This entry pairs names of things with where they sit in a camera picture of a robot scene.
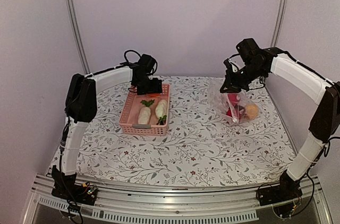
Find red tomato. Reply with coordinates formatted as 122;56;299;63
226;109;242;122

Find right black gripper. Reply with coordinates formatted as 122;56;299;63
220;62;267;93

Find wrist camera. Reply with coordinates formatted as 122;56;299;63
223;38;260;70
138;54;158;75

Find yellow lemon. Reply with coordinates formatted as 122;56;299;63
245;104;259;119

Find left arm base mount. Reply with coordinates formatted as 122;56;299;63
52;165;98;206

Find white radish right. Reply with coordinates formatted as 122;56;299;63
155;99;168;118

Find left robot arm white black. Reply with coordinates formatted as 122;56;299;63
57;65;162;176

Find white radish left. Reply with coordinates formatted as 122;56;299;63
138;106;151;125

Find clear zip top bag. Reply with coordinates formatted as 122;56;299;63
207;79;260;125

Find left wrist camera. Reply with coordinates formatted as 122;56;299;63
138;54;158;75

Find red apple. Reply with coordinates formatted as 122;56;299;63
227;93;241;106

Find dark red onion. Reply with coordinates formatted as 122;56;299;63
234;105;247;119

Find right aluminium post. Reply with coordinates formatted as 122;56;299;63
270;0;288;47

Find aluminium post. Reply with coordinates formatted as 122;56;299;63
270;0;288;47
65;0;90;74

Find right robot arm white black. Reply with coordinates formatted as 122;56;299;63
220;47;339;182

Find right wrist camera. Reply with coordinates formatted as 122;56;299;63
223;38;260;70

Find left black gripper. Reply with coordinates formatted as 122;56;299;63
135;75;162;95

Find left aluminium post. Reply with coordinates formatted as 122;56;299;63
65;0;90;74

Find floral table mat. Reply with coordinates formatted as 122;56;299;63
76;76;295;187

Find aluminium front rail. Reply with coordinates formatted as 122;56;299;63
22;173;333;224

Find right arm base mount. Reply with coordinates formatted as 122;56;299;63
256;171;302;206

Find pink plastic basket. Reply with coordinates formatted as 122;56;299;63
120;84;170;136

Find white radish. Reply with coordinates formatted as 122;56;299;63
138;106;151;125
155;99;168;118

